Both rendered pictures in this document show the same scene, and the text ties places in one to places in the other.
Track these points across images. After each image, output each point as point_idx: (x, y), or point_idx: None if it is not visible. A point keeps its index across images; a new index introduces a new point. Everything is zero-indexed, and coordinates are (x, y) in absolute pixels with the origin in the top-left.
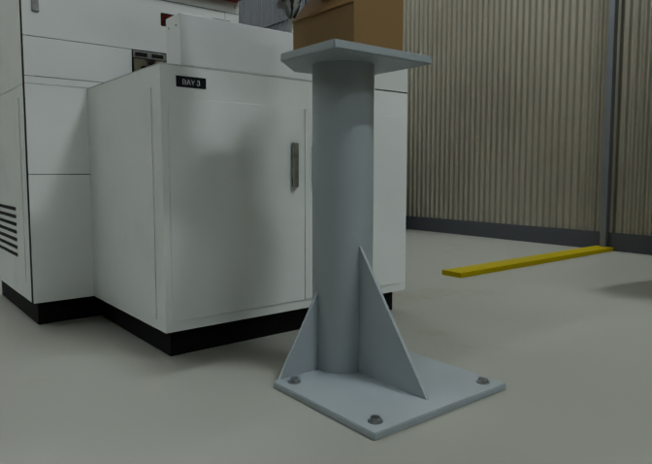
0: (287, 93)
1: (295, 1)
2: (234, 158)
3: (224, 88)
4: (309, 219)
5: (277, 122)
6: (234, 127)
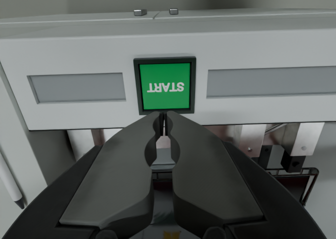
0: (190, 19)
1: (133, 147)
2: (257, 11)
3: (320, 15)
4: (152, 12)
5: (206, 14)
6: (273, 12)
